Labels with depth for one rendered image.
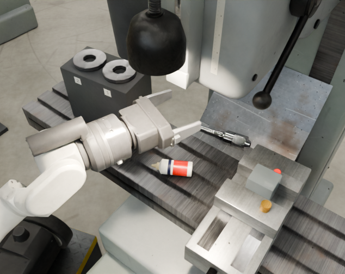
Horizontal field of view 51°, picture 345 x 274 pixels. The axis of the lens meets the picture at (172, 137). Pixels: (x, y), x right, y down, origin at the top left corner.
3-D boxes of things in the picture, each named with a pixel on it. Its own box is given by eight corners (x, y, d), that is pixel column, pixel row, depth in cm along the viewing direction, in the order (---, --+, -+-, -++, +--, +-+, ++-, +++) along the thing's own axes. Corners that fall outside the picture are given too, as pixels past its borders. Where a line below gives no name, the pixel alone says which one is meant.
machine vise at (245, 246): (242, 298, 75) (251, 279, 67) (183, 259, 81) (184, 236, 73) (304, 185, 94) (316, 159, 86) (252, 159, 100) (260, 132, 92)
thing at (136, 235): (201, 326, 90) (204, 311, 81) (101, 247, 104) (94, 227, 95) (287, 192, 117) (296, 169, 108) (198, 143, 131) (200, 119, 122)
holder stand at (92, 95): (131, 142, 104) (124, 89, 89) (73, 116, 112) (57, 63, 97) (153, 117, 111) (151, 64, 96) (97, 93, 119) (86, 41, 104)
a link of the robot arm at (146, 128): (175, 123, 62) (112, 151, 58) (174, 158, 69) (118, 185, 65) (141, 83, 69) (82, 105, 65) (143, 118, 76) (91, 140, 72)
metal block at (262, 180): (267, 206, 81) (272, 191, 76) (243, 193, 83) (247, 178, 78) (276, 190, 83) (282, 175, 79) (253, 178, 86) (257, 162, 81)
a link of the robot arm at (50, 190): (95, 178, 61) (35, 232, 60) (77, 148, 67) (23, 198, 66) (70, 159, 56) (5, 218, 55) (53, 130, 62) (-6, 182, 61)
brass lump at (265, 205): (267, 215, 76) (269, 210, 75) (257, 209, 77) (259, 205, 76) (271, 207, 77) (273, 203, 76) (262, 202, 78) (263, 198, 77)
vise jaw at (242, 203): (273, 240, 77) (277, 231, 74) (213, 205, 82) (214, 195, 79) (284, 219, 80) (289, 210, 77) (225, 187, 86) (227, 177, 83)
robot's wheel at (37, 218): (26, 238, 141) (9, 213, 126) (34, 228, 144) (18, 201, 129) (72, 255, 136) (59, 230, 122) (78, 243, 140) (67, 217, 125)
